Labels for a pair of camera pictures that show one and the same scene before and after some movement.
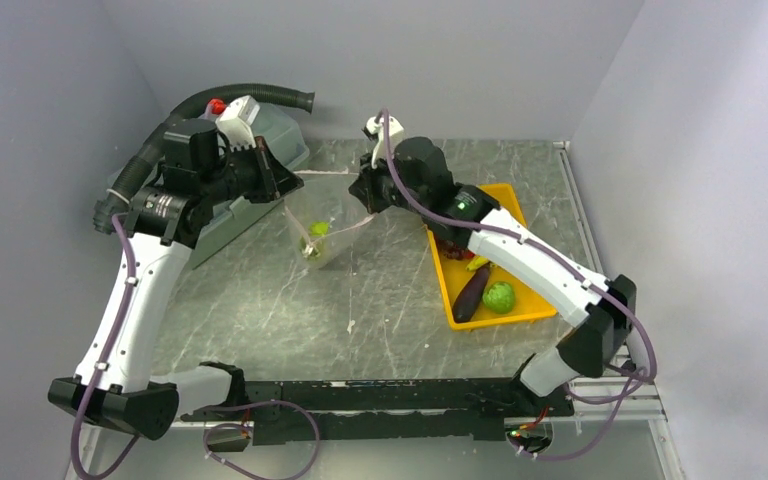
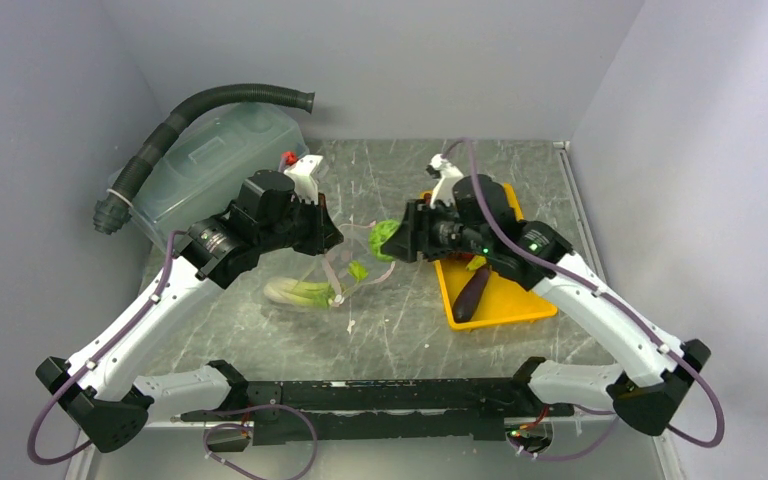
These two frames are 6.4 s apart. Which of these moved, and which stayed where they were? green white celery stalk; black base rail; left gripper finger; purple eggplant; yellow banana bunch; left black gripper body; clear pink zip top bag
Moved: left gripper finger; left black gripper body; clear pink zip top bag; green white celery stalk
Stayed: yellow banana bunch; black base rail; purple eggplant
